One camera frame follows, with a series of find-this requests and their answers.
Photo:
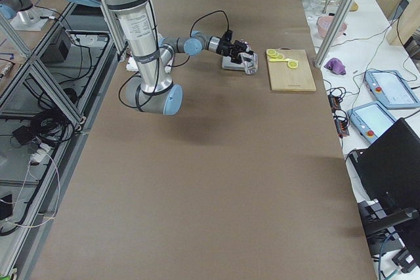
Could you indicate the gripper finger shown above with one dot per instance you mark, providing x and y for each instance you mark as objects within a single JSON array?
[
  {"x": 241, "y": 57},
  {"x": 240, "y": 46}
]

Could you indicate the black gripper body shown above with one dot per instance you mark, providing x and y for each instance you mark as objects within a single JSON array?
[{"x": 224, "y": 48}]

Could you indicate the glass sauce bottle metal spout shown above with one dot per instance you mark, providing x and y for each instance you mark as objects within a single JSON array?
[{"x": 250, "y": 68}]

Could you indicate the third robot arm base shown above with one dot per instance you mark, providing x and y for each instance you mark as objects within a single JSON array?
[{"x": 23, "y": 15}]

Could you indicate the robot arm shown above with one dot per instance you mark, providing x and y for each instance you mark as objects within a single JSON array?
[{"x": 154, "y": 91}]

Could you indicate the digital kitchen scale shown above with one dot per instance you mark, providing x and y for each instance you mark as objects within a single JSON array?
[{"x": 228, "y": 65}]

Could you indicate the lemon slice lower left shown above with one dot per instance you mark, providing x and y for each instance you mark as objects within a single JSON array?
[{"x": 272, "y": 52}]

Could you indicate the yellow plastic knife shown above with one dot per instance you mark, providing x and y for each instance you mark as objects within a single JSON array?
[{"x": 288, "y": 60}]

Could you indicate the bamboo cutting board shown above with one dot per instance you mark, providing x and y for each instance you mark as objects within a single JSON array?
[{"x": 284, "y": 79}]

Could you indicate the lemon slice top right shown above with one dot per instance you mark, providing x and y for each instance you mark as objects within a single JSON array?
[{"x": 293, "y": 64}]

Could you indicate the pink bowl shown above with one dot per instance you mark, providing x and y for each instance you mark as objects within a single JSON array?
[{"x": 324, "y": 23}]

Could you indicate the purple cloth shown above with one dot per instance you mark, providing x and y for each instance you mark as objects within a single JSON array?
[{"x": 335, "y": 66}]

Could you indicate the blue teach pendant near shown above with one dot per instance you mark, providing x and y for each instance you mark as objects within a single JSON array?
[{"x": 371, "y": 120}]

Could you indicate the blue teach pendant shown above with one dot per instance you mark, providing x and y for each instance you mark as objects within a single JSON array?
[
  {"x": 371, "y": 120},
  {"x": 391, "y": 90}
]

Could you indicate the blue teach pendant far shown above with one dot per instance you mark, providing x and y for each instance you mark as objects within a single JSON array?
[{"x": 391, "y": 90}]

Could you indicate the black monitor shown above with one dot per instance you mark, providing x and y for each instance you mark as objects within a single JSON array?
[{"x": 389, "y": 168}]

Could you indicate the black power adapter floor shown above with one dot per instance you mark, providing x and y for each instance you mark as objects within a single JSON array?
[{"x": 23, "y": 135}]

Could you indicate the black monitor stand base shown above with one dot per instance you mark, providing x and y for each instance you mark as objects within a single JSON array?
[{"x": 384, "y": 233}]

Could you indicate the aluminium frame post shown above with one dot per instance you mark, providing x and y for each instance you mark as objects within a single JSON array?
[{"x": 332, "y": 32}]

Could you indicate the black cable bundle plugs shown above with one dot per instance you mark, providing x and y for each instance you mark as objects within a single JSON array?
[{"x": 335, "y": 96}]

